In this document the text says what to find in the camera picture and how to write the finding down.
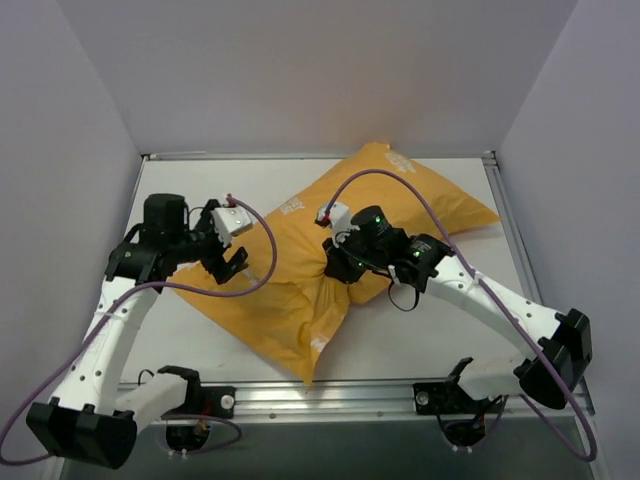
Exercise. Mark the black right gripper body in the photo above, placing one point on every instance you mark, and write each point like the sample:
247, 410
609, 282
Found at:
338, 264

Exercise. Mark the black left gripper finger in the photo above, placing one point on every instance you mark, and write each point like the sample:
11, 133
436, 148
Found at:
211, 250
224, 270

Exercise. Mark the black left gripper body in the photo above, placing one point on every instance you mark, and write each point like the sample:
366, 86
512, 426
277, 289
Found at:
216, 255

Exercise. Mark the yellow pillowcase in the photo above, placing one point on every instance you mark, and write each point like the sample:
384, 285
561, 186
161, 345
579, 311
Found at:
283, 306

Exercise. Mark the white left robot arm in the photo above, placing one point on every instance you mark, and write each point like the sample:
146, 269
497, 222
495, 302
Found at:
86, 419

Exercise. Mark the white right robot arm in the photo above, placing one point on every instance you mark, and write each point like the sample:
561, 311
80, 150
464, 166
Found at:
554, 348

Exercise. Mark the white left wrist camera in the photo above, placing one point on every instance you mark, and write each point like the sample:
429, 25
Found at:
230, 222

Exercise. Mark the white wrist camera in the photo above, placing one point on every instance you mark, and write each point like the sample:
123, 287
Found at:
337, 219
230, 222

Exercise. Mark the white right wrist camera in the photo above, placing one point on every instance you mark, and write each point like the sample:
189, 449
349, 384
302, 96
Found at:
337, 219

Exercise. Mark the aluminium back rail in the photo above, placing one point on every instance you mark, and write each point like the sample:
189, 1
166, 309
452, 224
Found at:
320, 155

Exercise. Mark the aluminium rail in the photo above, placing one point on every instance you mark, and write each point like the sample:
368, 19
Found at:
286, 402
513, 235
320, 155

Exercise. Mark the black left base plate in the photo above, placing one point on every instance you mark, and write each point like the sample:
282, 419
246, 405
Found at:
214, 401

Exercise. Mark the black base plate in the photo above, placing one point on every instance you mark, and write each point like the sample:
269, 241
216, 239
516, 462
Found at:
446, 397
214, 401

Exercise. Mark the aluminium right side rail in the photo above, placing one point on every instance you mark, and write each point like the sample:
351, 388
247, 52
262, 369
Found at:
513, 235

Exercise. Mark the aluminium front rail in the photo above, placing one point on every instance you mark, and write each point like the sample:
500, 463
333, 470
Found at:
286, 402

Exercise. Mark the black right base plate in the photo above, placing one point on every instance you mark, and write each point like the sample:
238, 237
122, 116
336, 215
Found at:
446, 397

